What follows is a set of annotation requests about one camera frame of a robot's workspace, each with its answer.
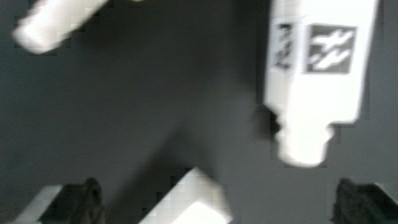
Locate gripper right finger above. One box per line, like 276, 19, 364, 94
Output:
332, 178, 398, 224

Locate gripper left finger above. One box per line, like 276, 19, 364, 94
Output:
11, 178, 107, 224

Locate white chair seat part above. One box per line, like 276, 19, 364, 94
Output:
139, 168, 233, 224

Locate short white chair leg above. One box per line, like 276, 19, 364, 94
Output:
265, 0, 380, 168

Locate long white front leg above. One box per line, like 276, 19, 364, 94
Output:
13, 0, 109, 54

